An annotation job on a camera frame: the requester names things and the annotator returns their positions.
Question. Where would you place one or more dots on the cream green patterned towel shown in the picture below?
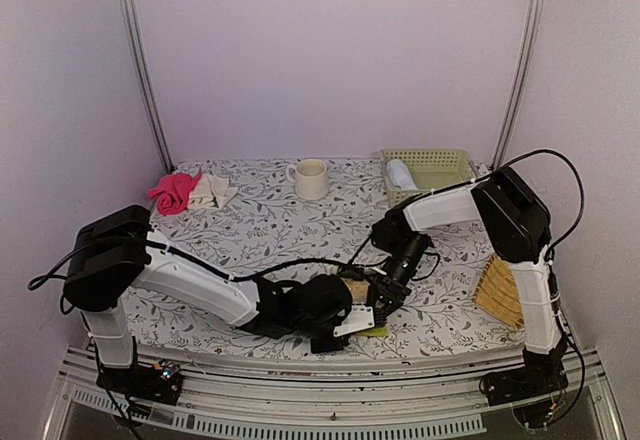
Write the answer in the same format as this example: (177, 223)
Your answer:
(361, 291)

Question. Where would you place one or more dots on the green plastic basket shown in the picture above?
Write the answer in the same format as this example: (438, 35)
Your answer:
(429, 170)

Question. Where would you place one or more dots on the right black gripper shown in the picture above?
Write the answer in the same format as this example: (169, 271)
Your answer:
(389, 288)

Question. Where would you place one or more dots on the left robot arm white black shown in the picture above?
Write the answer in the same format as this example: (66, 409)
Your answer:
(122, 251)

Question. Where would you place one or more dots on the yellow bamboo tray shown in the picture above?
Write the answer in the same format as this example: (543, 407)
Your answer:
(496, 293)

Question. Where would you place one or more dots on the pink rolled towel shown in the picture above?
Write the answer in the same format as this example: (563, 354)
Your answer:
(171, 194)

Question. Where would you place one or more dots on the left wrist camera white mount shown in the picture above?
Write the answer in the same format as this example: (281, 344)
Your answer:
(363, 321)

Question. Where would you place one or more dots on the cream ceramic mug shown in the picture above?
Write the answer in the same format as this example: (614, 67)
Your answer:
(310, 179)

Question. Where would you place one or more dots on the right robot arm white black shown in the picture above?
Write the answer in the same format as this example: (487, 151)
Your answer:
(518, 227)

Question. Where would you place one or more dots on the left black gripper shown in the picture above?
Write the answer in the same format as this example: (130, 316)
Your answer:
(324, 348)

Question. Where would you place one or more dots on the light blue towel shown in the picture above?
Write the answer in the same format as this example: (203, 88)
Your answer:
(400, 176)

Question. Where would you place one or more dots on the right aluminium frame post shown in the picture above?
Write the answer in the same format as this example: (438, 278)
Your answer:
(530, 31)

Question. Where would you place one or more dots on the white cream small towel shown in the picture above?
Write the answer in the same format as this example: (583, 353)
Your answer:
(211, 192)

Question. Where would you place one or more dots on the left aluminium frame post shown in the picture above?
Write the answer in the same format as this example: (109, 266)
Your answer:
(135, 40)

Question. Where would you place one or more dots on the aluminium frame post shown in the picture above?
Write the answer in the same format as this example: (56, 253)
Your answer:
(530, 31)
(135, 40)

